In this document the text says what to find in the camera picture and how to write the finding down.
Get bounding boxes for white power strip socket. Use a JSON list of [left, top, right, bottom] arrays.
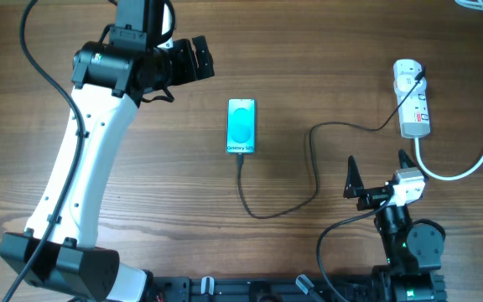
[[393, 59, 430, 138]]

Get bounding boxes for black USB charging cable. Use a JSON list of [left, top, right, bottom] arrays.
[[236, 69, 427, 221]]

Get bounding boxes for turquoise screen Galaxy smartphone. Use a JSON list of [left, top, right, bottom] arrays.
[[226, 99, 256, 154]]

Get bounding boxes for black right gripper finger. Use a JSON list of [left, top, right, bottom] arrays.
[[398, 149, 417, 169], [343, 155, 365, 199]]

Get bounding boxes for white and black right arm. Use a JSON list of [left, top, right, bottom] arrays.
[[343, 149, 448, 301]]

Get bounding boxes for white USB charger plug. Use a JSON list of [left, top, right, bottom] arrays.
[[393, 74, 427, 96]]

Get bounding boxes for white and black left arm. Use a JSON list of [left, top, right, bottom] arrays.
[[0, 1, 214, 301]]

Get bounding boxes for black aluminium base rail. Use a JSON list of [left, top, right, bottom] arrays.
[[145, 272, 448, 302]]

